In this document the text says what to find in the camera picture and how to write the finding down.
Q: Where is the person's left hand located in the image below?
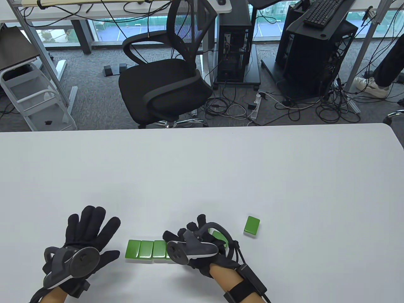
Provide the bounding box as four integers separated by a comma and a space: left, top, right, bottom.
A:
62, 206, 121, 298

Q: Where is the person's right hand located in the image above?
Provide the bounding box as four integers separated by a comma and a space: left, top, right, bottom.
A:
163, 215, 241, 278

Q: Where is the group of green mahjong tiles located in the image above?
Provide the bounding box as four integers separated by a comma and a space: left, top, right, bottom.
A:
125, 230, 229, 264

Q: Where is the green backed mahjong tile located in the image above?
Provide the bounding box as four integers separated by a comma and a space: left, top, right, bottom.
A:
243, 216, 261, 237

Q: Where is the person's left forearm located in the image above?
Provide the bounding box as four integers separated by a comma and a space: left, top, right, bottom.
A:
39, 287, 69, 303

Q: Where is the person's right forearm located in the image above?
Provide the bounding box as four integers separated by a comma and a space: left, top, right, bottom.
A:
209, 264, 253, 303

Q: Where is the grey hand tracking controller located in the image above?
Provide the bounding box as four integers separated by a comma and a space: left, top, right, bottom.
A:
166, 222, 241, 265
42, 247, 101, 289

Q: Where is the white step stool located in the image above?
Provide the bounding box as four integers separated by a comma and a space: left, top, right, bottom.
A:
0, 63, 78, 131

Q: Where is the black mesh office chair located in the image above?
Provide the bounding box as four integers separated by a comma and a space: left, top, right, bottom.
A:
118, 0, 218, 129

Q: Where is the white power strip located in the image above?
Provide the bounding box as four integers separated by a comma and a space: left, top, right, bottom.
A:
247, 92, 264, 120

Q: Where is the dark grey flat panel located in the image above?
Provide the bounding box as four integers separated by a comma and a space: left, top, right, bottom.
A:
0, 26, 41, 70

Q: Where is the open black computer case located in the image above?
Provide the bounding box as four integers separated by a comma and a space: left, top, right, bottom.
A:
276, 19, 359, 100

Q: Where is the chrome chair base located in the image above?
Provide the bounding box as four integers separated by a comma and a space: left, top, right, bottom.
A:
383, 110, 404, 125

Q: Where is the black computer tower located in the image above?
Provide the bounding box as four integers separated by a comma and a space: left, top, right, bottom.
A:
216, 0, 253, 83

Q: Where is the black office desk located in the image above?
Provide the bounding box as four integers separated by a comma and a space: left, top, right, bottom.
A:
249, 0, 349, 39

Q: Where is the black keyboard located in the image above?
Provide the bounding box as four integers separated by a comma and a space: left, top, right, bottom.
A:
304, 0, 348, 29

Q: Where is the aluminium frame post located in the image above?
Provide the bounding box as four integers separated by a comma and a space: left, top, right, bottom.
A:
343, 0, 389, 115
11, 0, 78, 116

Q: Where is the tangle of floor cables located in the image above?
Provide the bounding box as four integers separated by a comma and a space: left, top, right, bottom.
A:
202, 79, 362, 125

